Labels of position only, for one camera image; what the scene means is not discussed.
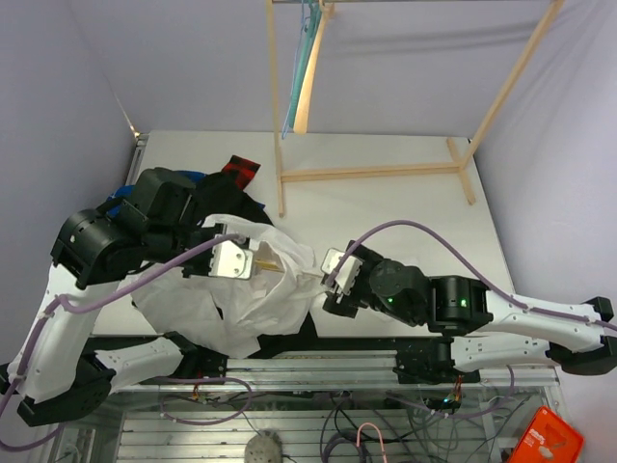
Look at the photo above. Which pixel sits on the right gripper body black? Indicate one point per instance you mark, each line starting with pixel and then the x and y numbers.
pixel 359 296

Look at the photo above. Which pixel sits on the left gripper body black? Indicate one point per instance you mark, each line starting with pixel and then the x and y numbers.
pixel 198 264

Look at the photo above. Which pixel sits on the white shirt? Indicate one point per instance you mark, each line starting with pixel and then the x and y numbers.
pixel 171 303

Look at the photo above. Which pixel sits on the yellow plastic hanger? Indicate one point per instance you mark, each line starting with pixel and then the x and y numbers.
pixel 268 266

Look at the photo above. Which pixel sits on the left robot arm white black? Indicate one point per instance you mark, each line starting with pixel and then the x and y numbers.
pixel 154 227

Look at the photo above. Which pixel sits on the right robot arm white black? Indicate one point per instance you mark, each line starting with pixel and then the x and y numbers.
pixel 474 326

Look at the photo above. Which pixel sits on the blue plaid shirt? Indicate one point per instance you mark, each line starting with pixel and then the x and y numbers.
pixel 125 190

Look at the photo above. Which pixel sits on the light wooden hanger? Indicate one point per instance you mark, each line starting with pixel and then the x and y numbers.
pixel 301 120

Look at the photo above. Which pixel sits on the teal plastic hanger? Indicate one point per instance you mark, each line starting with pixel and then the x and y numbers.
pixel 310 19

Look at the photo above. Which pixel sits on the red black plaid garment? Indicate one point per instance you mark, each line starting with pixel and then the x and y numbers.
pixel 241 170

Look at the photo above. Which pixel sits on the grey perforated shoe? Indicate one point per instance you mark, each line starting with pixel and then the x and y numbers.
pixel 264 447

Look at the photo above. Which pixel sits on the orange box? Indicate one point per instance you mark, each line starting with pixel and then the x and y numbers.
pixel 548 438

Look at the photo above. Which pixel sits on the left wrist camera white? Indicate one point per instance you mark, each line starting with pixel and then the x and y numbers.
pixel 232 259

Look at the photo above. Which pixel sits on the aluminium frame rail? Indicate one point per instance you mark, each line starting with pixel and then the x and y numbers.
pixel 289 369

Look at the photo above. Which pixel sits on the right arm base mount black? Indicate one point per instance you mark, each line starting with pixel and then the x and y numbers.
pixel 428 361

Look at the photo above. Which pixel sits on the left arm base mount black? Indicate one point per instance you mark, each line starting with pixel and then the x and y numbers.
pixel 200 363

